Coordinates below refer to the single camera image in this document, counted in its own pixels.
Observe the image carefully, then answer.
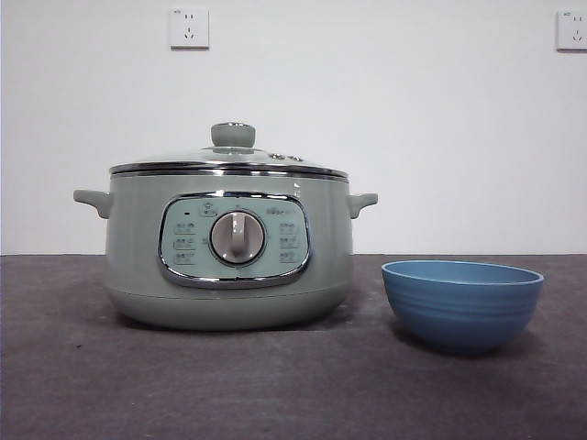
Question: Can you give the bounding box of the glass lid with green knob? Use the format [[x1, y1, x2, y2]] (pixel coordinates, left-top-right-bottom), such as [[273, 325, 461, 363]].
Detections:
[[108, 121, 349, 178]]

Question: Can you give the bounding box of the pale green electric steamer pot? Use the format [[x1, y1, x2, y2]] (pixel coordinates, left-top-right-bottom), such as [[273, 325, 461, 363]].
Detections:
[[72, 168, 380, 332]]

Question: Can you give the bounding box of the blue ribbed bowl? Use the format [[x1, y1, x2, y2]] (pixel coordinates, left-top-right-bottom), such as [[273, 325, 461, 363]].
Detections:
[[381, 259, 546, 356]]

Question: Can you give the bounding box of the white wall socket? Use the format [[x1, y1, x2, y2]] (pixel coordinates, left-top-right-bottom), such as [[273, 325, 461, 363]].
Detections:
[[170, 7, 211, 50], [556, 9, 587, 51]]

